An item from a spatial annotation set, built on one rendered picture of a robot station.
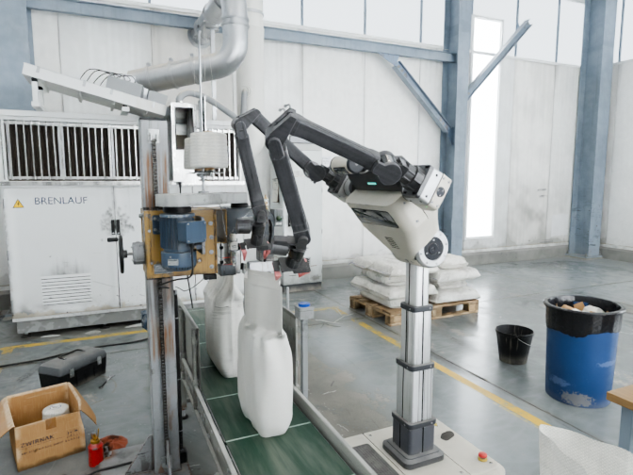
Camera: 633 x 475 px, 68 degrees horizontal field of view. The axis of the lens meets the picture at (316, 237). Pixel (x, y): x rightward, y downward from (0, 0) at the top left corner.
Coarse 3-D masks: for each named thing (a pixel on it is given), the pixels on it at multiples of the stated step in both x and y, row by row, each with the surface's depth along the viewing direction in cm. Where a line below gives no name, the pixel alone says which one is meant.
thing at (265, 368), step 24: (264, 288) 197; (264, 312) 198; (240, 336) 217; (264, 336) 197; (240, 360) 217; (264, 360) 195; (288, 360) 198; (240, 384) 217; (264, 384) 196; (288, 384) 199; (264, 408) 197; (288, 408) 201; (264, 432) 199
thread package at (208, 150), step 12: (204, 132) 200; (216, 132) 202; (192, 144) 203; (204, 144) 201; (216, 144) 202; (192, 156) 204; (204, 156) 201; (216, 156) 203; (204, 168) 209; (216, 168) 214
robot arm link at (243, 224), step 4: (260, 212) 202; (264, 212) 203; (260, 216) 203; (264, 216) 203; (236, 220) 206; (240, 220) 204; (244, 220) 204; (248, 220) 205; (252, 220) 205; (256, 220) 205; (260, 220) 204; (264, 220) 205; (236, 224) 206; (240, 224) 204; (244, 224) 205; (248, 224) 205; (236, 228) 206; (240, 228) 204; (244, 228) 204; (248, 228) 205; (236, 232) 205; (240, 232) 205; (244, 232) 205; (248, 232) 206
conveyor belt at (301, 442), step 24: (192, 312) 391; (216, 384) 254; (216, 408) 227; (240, 408) 226; (240, 432) 205; (288, 432) 205; (312, 432) 205; (240, 456) 187; (264, 456) 187; (288, 456) 187; (312, 456) 187; (336, 456) 187
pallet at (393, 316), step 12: (360, 300) 525; (372, 300) 526; (468, 300) 524; (372, 312) 505; (384, 312) 483; (396, 312) 476; (432, 312) 499; (456, 312) 518; (468, 312) 521; (396, 324) 478
